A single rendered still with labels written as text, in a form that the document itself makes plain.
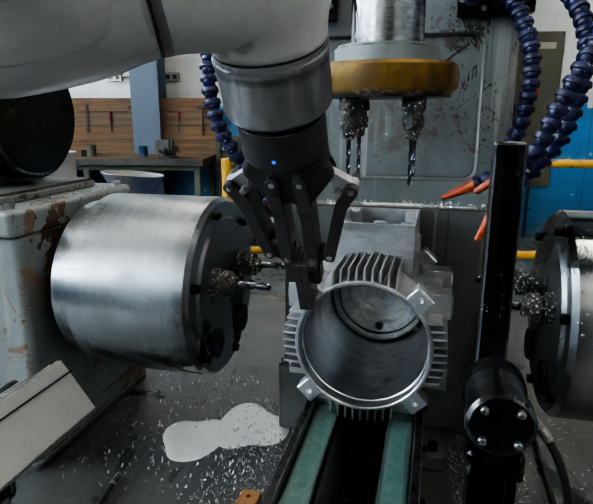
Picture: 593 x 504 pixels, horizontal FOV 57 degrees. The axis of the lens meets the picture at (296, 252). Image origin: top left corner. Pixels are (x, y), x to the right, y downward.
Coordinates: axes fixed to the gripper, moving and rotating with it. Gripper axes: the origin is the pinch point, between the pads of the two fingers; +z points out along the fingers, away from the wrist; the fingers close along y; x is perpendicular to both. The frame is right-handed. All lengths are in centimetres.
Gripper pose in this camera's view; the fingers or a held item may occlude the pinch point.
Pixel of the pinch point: (306, 279)
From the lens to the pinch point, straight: 59.2
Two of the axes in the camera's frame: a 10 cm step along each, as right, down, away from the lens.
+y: -9.7, -0.6, 2.3
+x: -2.1, 6.9, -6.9
